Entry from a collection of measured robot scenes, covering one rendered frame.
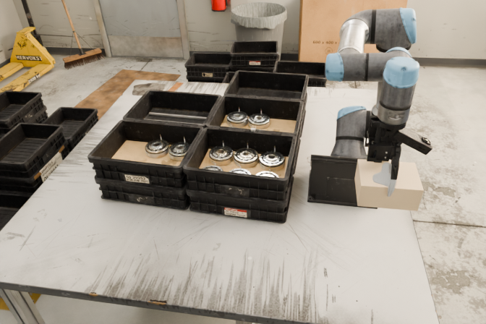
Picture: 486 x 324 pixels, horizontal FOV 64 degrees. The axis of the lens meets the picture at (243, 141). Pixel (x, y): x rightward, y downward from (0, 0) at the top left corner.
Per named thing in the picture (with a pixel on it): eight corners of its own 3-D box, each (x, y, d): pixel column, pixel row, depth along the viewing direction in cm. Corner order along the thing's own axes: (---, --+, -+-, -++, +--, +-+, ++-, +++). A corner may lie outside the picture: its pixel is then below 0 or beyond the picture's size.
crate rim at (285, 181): (296, 139, 164) (296, 134, 163) (287, 186, 140) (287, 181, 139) (205, 131, 172) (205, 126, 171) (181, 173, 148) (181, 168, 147)
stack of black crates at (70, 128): (72, 145, 304) (59, 106, 285) (108, 147, 299) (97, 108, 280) (43, 177, 272) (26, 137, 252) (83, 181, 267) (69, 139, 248)
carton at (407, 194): (409, 182, 117) (414, 163, 113) (417, 210, 108) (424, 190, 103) (354, 178, 120) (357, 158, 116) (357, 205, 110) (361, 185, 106)
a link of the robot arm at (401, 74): (420, 55, 94) (423, 69, 87) (411, 96, 100) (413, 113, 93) (385, 53, 96) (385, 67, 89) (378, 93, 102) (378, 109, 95)
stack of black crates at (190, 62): (236, 87, 376) (235, 53, 357) (231, 102, 352) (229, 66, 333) (197, 85, 382) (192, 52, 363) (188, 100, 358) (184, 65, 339)
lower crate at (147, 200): (209, 168, 184) (207, 147, 177) (187, 212, 160) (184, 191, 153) (130, 159, 192) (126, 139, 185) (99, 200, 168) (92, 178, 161)
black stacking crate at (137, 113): (223, 116, 201) (222, 95, 195) (207, 148, 178) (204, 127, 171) (152, 109, 209) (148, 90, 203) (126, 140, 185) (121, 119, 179)
